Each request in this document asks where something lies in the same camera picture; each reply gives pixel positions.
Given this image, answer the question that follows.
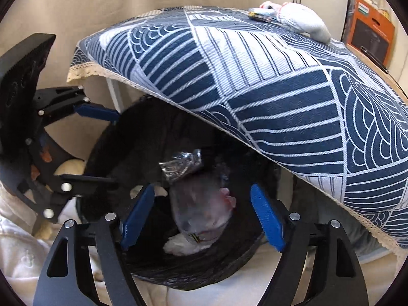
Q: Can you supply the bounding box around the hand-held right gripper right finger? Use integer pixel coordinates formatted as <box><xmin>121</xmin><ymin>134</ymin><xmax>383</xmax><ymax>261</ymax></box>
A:
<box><xmin>249</xmin><ymin>183</ymin><xmax>370</xmax><ymax>306</ymax></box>

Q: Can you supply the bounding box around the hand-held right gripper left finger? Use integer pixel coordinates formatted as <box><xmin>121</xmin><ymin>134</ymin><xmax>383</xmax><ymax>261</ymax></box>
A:
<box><xmin>33</xmin><ymin>183</ymin><xmax>156</xmax><ymax>306</ymax></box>

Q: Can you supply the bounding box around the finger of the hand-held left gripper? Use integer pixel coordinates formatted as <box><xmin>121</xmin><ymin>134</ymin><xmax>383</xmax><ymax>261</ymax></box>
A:
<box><xmin>13</xmin><ymin>173</ymin><xmax>119</xmax><ymax>224</ymax></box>
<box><xmin>33</xmin><ymin>85</ymin><xmax>121</xmax><ymax>126</ymax></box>

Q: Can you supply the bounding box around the black trash bag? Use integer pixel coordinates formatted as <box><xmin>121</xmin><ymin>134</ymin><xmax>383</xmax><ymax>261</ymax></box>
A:
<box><xmin>76</xmin><ymin>97</ymin><xmax>278</xmax><ymax>290</ymax></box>

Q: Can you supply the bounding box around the clear plastic bag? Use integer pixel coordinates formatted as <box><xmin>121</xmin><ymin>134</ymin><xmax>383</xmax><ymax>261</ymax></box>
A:
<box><xmin>169</xmin><ymin>175</ymin><xmax>238</xmax><ymax>252</ymax></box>

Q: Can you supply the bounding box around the silver foil wrapper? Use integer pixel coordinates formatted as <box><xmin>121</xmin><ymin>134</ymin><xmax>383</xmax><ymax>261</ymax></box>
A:
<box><xmin>159</xmin><ymin>149</ymin><xmax>203</xmax><ymax>184</ymax></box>

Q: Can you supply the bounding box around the white table leg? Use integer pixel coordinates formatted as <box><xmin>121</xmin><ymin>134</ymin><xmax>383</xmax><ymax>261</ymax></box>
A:
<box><xmin>107</xmin><ymin>78</ymin><xmax>124</xmax><ymax>113</ymax></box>

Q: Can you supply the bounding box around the white embroidered cloth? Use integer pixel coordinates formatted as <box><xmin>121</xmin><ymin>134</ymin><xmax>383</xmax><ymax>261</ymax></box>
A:
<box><xmin>0</xmin><ymin>182</ymin><xmax>109</xmax><ymax>306</ymax></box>

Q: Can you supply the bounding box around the blue patterned tablecloth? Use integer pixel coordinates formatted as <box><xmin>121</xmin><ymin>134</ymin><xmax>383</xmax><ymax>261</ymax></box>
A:
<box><xmin>66</xmin><ymin>5</ymin><xmax>408</xmax><ymax>259</ymax></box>

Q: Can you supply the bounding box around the wooden cutting board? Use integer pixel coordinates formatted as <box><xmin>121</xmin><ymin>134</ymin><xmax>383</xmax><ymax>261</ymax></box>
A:
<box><xmin>347</xmin><ymin>43</ymin><xmax>408</xmax><ymax>101</ymax></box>

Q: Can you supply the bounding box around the colourful snack wrapper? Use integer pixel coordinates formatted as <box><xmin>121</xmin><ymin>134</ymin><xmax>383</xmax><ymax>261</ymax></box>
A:
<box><xmin>249</xmin><ymin>8</ymin><xmax>276</xmax><ymax>23</ymax></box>

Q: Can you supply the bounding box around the white crumpled cloth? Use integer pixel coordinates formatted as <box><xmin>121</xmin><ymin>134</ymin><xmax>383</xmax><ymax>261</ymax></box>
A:
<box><xmin>277</xmin><ymin>3</ymin><xmax>332</xmax><ymax>43</ymax></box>

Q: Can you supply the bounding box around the orange cardboard box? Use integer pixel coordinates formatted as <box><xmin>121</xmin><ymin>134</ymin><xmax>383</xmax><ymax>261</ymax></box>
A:
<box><xmin>346</xmin><ymin>0</ymin><xmax>396</xmax><ymax>66</ymax></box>

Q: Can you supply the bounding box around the black-handled kitchen knife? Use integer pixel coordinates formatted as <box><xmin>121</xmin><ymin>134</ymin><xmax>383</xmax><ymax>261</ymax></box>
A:
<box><xmin>360</xmin><ymin>47</ymin><xmax>390</xmax><ymax>72</ymax></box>

